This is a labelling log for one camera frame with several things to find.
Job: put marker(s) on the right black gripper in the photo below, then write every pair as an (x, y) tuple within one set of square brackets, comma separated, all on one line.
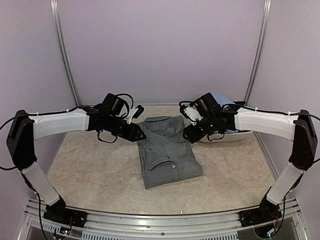
[(193, 136)]

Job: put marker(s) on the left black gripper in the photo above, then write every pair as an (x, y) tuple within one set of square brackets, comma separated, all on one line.
[(132, 134)]

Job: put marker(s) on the grey long sleeve shirt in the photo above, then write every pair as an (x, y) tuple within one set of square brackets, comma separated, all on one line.
[(165, 156)]

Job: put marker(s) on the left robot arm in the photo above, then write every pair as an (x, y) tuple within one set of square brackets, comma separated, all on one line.
[(113, 115)]

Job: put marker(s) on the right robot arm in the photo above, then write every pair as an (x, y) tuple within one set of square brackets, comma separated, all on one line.
[(208, 117)]

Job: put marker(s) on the light blue shirt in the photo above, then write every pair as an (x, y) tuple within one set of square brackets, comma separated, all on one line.
[(221, 99)]

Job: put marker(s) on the white plastic bin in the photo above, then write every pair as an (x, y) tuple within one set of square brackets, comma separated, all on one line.
[(228, 136)]

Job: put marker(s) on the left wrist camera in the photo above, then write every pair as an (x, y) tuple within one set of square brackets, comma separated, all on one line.
[(134, 113)]

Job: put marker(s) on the front aluminium rail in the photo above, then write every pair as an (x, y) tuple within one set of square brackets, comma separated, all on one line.
[(221, 225)]

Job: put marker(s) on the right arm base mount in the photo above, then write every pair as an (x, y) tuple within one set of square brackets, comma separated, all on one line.
[(258, 216)]

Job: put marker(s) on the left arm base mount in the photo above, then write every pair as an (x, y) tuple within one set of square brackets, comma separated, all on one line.
[(67, 216)]

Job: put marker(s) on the right aluminium frame post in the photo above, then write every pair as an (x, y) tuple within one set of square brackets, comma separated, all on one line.
[(259, 50)]

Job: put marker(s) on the aluminium frame post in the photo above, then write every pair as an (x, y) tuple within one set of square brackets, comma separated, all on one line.
[(259, 50), (54, 4)]

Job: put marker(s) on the left aluminium frame post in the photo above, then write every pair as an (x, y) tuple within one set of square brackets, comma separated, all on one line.
[(54, 4)]

